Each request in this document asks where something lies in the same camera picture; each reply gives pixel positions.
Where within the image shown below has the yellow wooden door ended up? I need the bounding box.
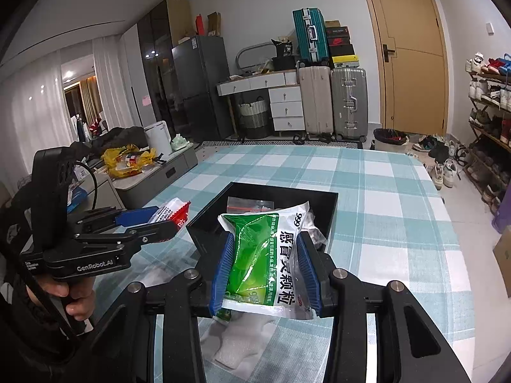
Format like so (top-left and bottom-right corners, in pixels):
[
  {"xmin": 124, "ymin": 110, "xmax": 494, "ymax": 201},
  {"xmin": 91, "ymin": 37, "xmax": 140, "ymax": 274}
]
[{"xmin": 356, "ymin": 0, "xmax": 450, "ymax": 139}]

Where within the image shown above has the large flat cardboard sheet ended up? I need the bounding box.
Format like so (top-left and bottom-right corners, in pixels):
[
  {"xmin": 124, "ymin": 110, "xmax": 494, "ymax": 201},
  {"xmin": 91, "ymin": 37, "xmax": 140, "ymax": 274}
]
[{"xmin": 166, "ymin": 0, "xmax": 193, "ymax": 47}]

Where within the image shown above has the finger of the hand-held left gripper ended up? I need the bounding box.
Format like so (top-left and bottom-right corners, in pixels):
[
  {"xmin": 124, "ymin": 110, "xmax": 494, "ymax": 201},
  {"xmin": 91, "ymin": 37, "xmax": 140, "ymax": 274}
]
[
  {"xmin": 77, "ymin": 206, "xmax": 161, "ymax": 229},
  {"xmin": 73, "ymin": 220, "xmax": 180, "ymax": 249}
]

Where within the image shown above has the person's left hand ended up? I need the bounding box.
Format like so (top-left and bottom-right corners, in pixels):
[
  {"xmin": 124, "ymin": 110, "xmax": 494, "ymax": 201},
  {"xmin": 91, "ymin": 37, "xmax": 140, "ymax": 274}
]
[{"xmin": 27, "ymin": 277, "xmax": 97, "ymax": 322}]

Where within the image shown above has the white drawer desk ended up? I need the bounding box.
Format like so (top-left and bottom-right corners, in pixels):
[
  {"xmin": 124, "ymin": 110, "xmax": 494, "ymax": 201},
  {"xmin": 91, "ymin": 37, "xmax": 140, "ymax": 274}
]
[{"xmin": 216, "ymin": 70, "xmax": 308, "ymax": 132}]

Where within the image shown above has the person's left forearm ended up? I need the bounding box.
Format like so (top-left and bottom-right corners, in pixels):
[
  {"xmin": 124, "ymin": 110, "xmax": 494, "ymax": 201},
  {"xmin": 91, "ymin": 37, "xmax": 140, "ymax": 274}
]
[{"xmin": 0, "ymin": 283, "xmax": 86, "ymax": 383}]

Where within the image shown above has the teal suitcase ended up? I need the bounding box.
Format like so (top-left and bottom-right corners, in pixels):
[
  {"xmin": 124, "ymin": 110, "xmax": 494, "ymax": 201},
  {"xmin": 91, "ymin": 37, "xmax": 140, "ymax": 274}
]
[{"xmin": 292, "ymin": 7, "xmax": 330, "ymax": 65}]

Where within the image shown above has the wooden shoe rack with shoes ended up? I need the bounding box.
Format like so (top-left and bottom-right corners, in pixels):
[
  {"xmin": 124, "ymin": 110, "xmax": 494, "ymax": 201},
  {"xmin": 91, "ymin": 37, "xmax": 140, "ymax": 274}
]
[{"xmin": 465, "ymin": 52, "xmax": 511, "ymax": 204}]

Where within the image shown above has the oval metal frame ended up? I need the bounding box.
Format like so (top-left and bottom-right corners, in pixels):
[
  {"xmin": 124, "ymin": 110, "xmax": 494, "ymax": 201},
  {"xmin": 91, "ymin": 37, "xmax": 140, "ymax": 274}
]
[{"xmin": 235, "ymin": 41, "xmax": 281, "ymax": 75}]

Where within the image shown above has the pale green tissue pack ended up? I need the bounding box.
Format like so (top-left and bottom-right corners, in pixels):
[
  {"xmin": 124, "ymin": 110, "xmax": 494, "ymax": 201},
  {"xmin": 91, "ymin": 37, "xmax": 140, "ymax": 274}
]
[{"xmin": 170, "ymin": 133, "xmax": 194, "ymax": 152}]

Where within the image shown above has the silver suitcase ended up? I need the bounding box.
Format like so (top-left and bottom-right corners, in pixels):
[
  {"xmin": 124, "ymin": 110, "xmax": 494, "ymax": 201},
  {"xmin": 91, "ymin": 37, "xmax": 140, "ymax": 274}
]
[{"xmin": 330, "ymin": 67, "xmax": 369, "ymax": 141}]

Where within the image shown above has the black cardboard box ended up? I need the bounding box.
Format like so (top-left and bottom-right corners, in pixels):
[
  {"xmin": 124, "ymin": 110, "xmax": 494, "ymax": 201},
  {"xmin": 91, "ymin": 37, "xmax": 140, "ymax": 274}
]
[{"xmin": 185, "ymin": 181, "xmax": 339, "ymax": 257}]

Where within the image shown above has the translucent white plastic packet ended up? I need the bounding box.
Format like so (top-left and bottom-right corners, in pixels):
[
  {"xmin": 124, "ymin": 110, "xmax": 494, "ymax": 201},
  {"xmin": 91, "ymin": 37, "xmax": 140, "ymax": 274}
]
[{"xmin": 199, "ymin": 311, "xmax": 281, "ymax": 372}]

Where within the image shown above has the purple bag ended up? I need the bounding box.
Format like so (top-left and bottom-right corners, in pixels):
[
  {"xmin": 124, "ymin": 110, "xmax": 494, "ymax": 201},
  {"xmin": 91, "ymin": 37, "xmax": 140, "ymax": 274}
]
[{"xmin": 491, "ymin": 201, "xmax": 511, "ymax": 234}]

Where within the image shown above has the brown cardboard box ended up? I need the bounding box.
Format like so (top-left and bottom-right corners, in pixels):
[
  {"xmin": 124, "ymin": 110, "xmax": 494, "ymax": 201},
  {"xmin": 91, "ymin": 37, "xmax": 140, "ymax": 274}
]
[{"xmin": 206, "ymin": 11, "xmax": 222, "ymax": 38}]

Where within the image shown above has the yellow plastic bag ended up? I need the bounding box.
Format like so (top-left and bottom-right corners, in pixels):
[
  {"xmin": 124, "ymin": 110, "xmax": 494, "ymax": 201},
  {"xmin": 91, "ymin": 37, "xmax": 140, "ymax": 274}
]
[{"xmin": 101, "ymin": 144, "xmax": 159, "ymax": 178}]

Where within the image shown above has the beige suitcase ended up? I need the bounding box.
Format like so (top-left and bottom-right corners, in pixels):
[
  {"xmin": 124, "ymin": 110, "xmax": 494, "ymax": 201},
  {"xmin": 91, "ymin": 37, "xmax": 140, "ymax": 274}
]
[{"xmin": 297, "ymin": 66, "xmax": 334, "ymax": 136}]

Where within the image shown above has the grey low cabinet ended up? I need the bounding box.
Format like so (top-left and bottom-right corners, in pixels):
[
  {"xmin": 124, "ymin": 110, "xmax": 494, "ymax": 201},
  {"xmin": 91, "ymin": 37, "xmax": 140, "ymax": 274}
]
[{"xmin": 113, "ymin": 147, "xmax": 199, "ymax": 210}]

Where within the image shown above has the green medicine packet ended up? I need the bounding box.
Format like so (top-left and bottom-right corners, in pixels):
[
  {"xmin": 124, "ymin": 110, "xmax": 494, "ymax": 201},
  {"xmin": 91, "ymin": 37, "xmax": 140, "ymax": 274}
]
[{"xmin": 217, "ymin": 201, "xmax": 313, "ymax": 322}]

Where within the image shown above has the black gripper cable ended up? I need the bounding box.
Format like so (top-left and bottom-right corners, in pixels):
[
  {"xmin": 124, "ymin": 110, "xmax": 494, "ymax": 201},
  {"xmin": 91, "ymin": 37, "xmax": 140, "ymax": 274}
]
[{"xmin": 73, "ymin": 161, "xmax": 99, "ymax": 213}]

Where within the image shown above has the red white plastic bag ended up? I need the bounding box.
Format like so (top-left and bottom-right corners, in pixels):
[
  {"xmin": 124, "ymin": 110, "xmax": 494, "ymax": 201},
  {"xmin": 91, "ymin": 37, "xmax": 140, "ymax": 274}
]
[{"xmin": 149, "ymin": 197, "xmax": 192, "ymax": 229}]

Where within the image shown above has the dark clothes pile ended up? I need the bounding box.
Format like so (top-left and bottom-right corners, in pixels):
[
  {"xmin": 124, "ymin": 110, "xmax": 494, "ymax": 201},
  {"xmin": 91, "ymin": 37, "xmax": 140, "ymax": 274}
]
[{"xmin": 69, "ymin": 125, "xmax": 149, "ymax": 161}]

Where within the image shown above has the white sheer curtain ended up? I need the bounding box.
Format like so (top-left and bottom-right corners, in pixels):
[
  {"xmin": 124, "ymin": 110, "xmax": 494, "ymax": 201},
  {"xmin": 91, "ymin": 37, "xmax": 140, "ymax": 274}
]
[
  {"xmin": 0, "ymin": 49, "xmax": 67, "ymax": 186},
  {"xmin": 92, "ymin": 34, "xmax": 139, "ymax": 129}
]

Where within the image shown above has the woven laundry basket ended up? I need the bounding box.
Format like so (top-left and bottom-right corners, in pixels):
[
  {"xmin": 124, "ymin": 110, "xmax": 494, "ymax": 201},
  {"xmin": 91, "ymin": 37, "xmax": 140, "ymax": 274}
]
[{"xmin": 237, "ymin": 97, "xmax": 271, "ymax": 140}]

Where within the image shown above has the black paper bag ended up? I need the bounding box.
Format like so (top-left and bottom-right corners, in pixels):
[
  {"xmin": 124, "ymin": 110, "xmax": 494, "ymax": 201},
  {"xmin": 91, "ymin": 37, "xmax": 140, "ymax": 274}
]
[{"xmin": 271, "ymin": 37, "xmax": 298, "ymax": 71}]

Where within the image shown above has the clear zip bag red seal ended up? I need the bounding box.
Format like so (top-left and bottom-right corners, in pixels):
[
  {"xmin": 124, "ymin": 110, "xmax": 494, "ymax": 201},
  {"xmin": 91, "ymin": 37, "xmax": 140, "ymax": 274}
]
[{"xmin": 227, "ymin": 197, "xmax": 277, "ymax": 213}]

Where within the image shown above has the grey refrigerator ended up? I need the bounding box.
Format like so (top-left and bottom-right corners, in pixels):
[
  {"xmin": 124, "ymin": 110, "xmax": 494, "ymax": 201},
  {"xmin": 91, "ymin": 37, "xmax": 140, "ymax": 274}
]
[{"xmin": 171, "ymin": 35, "xmax": 234, "ymax": 143}]

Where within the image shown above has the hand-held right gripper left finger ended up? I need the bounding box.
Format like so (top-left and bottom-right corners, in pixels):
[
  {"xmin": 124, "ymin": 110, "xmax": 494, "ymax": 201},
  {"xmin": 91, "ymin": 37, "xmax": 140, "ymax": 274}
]
[{"xmin": 76, "ymin": 233, "xmax": 237, "ymax": 383}]

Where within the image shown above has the scattered shoes group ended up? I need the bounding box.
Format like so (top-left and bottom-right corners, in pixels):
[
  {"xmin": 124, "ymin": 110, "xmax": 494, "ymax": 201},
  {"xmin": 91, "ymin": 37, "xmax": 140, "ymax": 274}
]
[{"xmin": 406, "ymin": 133, "xmax": 469, "ymax": 191}]

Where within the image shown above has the dark glass cabinet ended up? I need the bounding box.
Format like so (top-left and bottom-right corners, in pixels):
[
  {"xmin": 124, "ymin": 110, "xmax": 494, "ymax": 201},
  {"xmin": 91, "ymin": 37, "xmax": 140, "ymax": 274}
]
[{"xmin": 137, "ymin": 0, "xmax": 188, "ymax": 137}]

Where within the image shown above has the crumpled clear plastic bag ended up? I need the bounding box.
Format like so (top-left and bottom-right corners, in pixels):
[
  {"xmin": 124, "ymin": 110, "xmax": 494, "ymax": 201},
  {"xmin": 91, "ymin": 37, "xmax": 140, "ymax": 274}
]
[{"xmin": 300, "ymin": 212, "xmax": 329, "ymax": 253}]

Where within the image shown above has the black tray with shoes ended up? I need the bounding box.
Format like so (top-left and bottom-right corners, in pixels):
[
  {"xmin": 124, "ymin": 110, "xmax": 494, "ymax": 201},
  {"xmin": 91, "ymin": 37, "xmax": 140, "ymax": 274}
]
[{"xmin": 373, "ymin": 128, "xmax": 410, "ymax": 152}]

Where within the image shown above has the white small bin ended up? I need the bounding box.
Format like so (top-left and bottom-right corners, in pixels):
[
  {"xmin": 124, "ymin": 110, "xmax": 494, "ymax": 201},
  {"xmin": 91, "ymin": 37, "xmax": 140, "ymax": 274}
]
[{"xmin": 143, "ymin": 120, "xmax": 169, "ymax": 154}]

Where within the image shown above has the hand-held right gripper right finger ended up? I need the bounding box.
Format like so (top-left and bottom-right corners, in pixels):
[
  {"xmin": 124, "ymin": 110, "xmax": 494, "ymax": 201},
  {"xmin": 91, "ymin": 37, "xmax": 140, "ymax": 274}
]
[{"xmin": 297, "ymin": 233, "xmax": 472, "ymax": 383}]

